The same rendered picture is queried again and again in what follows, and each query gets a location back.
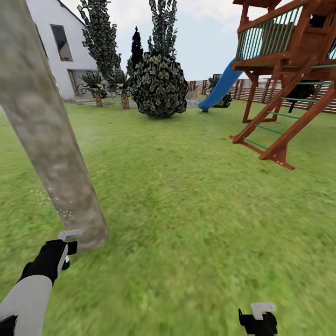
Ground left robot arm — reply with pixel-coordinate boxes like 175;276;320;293
0;229;83;336

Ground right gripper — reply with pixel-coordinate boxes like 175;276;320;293
239;310;278;336

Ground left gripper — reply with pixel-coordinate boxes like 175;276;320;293
68;241;77;255

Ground pesticide atomizer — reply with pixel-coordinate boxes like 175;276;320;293
61;255;70;270

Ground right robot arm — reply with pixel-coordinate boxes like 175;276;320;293
239;302;278;336

